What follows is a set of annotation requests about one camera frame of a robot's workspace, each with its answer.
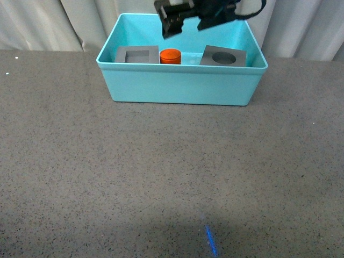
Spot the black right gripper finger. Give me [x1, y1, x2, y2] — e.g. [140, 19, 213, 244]
[160, 10, 185, 39]

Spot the gray block with round hole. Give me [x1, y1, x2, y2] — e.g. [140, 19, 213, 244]
[200, 45, 247, 67]

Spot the gray block with square hole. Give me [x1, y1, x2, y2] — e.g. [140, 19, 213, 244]
[115, 46, 160, 64]

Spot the white pleated curtain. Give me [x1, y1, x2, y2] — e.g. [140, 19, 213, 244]
[1, 1, 343, 61]

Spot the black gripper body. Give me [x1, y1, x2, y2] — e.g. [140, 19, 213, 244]
[154, 1, 239, 19]

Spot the light blue plastic box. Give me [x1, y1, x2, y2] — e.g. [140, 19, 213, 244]
[97, 13, 268, 106]

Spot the orange cylinder part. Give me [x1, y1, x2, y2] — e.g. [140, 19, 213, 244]
[160, 48, 182, 65]

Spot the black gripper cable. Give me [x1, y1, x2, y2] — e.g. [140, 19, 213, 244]
[234, 0, 267, 20]

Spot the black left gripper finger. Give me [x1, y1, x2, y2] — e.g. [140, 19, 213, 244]
[197, 10, 236, 31]

